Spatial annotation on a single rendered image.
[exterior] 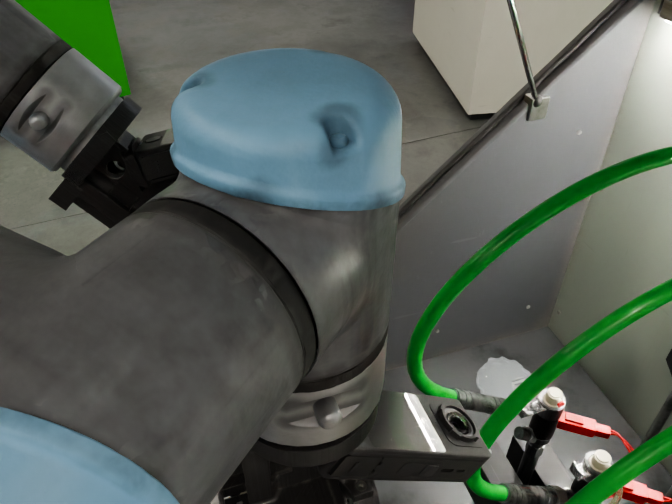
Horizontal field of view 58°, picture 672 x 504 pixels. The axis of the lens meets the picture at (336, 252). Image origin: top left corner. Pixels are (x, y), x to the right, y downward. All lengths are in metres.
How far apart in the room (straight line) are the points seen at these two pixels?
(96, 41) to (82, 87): 3.32
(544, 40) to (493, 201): 2.69
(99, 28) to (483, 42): 2.07
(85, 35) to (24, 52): 3.30
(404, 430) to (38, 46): 0.31
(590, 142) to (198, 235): 0.84
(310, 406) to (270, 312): 0.09
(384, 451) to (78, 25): 3.49
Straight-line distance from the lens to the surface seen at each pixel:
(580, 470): 0.68
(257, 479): 0.32
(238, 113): 0.18
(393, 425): 0.34
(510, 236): 0.48
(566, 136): 0.93
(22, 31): 0.43
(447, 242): 0.92
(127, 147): 0.44
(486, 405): 0.64
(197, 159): 0.18
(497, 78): 3.55
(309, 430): 0.26
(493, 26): 3.42
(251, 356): 0.16
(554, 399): 0.70
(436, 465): 0.35
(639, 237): 0.97
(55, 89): 0.42
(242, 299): 0.16
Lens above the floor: 1.67
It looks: 40 degrees down
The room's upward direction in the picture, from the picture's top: straight up
